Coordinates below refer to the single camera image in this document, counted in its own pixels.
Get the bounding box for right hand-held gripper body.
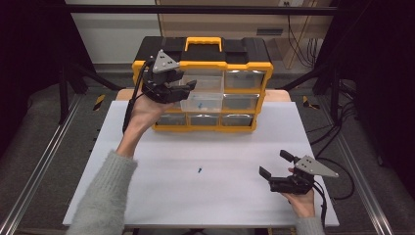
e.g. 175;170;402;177
268;155;340;196

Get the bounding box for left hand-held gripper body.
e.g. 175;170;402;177
141;49;189;105

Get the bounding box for clear plastic drawer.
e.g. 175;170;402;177
178;70;225;114

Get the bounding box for yellow black organizer cabinet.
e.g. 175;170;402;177
131;36;274;133

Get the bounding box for person's right hand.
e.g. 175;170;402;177
280;166;317;219

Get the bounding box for person's left hand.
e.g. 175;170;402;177
126;93;176;134

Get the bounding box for set of clear drawers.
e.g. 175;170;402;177
153;69;266;127

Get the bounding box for yellow black tape marker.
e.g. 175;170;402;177
93;94;107;112
301;95;321;111

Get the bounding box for white board sheet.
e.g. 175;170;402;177
62;100;341;228

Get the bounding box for wooden table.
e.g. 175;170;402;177
115;88;292;103

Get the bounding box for light wooden cabinet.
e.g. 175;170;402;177
156;0;334;70

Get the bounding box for black metal stand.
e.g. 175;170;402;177
280;62;342;123
58;60;123;125

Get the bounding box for black horizontal bar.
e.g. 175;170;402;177
63;4;339;17

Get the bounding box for dark curtain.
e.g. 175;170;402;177
321;0;415;190
0;0;96;155

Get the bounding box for right hand-held gripper cable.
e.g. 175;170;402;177
311;157;355;227

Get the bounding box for hand-held gripper cable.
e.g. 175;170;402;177
311;157;355;227
121;59;155;135

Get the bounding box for left hand-held gripper cable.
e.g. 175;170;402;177
121;59;155;135

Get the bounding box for black floor cables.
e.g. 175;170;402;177
306;77;360;158

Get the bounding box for aluminium floor rail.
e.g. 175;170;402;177
0;94;82;235
317;97;395;235

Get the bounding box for hanging black cables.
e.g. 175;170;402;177
287;4;319;70

